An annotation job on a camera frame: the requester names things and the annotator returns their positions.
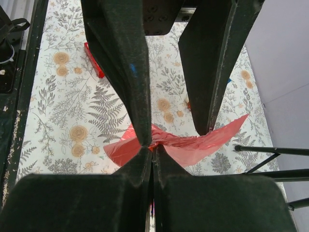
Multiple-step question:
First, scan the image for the red white grid box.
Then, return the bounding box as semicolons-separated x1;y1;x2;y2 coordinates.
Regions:
84;42;105;78

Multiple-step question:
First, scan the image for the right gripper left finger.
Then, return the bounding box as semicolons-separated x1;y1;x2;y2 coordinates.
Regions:
0;147;152;232

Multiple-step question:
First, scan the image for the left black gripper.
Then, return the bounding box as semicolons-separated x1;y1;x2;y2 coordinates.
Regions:
81;0;264;146

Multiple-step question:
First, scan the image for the black perforated music stand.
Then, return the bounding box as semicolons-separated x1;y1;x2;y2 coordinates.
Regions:
234;144;309;211

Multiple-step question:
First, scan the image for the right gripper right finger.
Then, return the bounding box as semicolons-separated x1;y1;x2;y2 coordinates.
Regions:
153;146;296;232

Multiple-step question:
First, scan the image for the floral patterned table mat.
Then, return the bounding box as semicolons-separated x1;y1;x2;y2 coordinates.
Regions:
17;0;272;178

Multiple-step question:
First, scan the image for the red plastic trash bag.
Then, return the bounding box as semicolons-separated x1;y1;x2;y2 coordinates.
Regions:
103;115;248;167

